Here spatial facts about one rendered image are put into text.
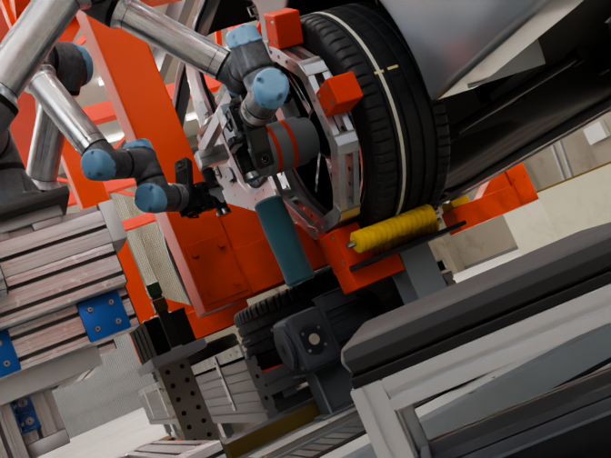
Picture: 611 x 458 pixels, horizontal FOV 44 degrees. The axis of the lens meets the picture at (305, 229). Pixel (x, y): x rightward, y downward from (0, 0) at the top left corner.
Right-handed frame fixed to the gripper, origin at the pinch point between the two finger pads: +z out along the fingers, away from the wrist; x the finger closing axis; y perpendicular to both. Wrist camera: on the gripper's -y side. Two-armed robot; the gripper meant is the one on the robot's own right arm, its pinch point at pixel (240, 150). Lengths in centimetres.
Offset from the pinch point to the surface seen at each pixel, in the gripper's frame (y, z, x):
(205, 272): -19, 59, 6
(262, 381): -58, 70, -1
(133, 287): 10, 253, 1
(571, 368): -80, -23, -46
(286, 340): -49, 42, -5
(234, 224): -7, 61, -10
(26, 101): 214, 452, -2
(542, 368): -77, -23, -39
